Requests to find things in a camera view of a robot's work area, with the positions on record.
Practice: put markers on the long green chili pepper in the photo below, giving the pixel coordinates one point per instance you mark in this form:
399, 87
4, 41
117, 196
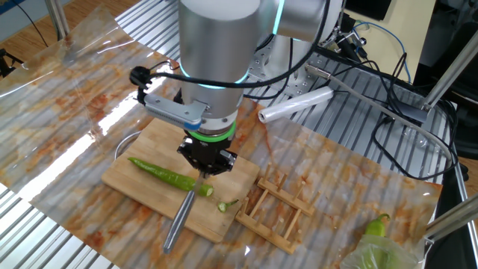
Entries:
164, 175

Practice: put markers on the silver tripod leg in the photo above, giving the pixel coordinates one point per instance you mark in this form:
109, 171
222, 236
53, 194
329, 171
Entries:
58, 18

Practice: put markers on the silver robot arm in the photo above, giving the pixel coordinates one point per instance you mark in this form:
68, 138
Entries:
216, 56

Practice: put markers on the aluminium frame pole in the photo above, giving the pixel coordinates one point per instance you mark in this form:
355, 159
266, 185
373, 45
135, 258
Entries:
452, 71
455, 218

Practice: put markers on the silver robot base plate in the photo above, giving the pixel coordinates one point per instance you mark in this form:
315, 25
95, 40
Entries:
257, 65

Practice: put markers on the clear plastic bag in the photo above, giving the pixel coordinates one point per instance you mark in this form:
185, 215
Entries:
373, 256

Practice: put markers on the green pepper inside bag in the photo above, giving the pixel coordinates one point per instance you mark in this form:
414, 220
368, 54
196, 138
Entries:
373, 258

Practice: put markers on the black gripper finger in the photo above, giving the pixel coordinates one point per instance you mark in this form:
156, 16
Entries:
226, 160
187, 155

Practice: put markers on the beige panel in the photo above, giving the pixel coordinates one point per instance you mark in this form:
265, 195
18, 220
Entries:
411, 30

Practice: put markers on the steel kitchen knife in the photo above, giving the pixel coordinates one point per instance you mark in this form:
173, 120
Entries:
179, 220

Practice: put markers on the wooden peg rack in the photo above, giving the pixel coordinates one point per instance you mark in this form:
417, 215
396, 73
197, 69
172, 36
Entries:
287, 201

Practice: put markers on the black monitor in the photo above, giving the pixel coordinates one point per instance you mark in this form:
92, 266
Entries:
369, 9

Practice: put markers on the green pepper with curled stem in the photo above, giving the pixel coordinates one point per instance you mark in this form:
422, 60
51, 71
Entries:
375, 228

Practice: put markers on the black tripod part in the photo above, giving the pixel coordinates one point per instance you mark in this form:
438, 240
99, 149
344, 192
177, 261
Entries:
5, 61

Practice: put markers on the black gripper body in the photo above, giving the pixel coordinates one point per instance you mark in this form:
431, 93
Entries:
209, 153

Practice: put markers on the white plastic bag roll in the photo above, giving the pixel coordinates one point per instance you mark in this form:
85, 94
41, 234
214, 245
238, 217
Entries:
295, 104

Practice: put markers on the cut chili stem piece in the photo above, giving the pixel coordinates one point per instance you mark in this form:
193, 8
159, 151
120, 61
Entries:
223, 206

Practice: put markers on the marbled plastic table sheet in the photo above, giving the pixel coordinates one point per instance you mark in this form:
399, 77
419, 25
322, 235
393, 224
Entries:
74, 93

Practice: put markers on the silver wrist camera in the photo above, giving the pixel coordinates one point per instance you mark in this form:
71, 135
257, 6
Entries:
172, 112

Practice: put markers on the wooden cutting board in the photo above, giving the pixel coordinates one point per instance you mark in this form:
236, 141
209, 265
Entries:
157, 145

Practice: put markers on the metal clamp stand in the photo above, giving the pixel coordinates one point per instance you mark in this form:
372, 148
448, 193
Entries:
349, 37

